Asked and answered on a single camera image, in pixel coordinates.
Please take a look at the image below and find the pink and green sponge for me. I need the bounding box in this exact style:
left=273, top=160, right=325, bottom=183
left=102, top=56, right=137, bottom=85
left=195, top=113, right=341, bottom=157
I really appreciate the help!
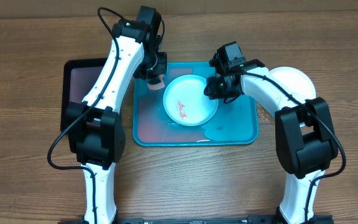
left=147, top=74, right=165, bottom=90

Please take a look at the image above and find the light blue plate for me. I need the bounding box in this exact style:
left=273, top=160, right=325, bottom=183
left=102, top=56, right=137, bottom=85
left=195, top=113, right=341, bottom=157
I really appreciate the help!
left=163, top=75, right=219, bottom=126

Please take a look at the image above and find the white plate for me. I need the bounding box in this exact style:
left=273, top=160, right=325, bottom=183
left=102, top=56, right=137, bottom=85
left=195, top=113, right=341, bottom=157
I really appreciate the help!
left=269, top=67, right=316, bottom=99

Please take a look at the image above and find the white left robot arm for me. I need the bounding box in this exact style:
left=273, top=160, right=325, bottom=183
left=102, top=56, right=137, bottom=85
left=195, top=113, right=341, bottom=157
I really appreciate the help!
left=62, top=6, right=167, bottom=223

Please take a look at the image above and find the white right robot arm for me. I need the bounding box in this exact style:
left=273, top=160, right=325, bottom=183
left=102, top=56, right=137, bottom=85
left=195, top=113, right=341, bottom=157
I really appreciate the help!
left=204, top=42, right=343, bottom=223

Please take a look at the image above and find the teal plastic serving tray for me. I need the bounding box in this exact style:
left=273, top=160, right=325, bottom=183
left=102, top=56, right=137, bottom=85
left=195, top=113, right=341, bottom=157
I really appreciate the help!
left=132, top=62, right=259, bottom=146

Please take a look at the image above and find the black rectangular tray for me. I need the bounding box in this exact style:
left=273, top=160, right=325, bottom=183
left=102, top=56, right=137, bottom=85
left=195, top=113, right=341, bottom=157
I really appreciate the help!
left=60, top=58, right=107, bottom=131

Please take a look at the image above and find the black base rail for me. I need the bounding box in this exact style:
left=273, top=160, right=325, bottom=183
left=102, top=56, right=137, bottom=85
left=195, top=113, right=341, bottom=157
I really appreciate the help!
left=58, top=215, right=334, bottom=224

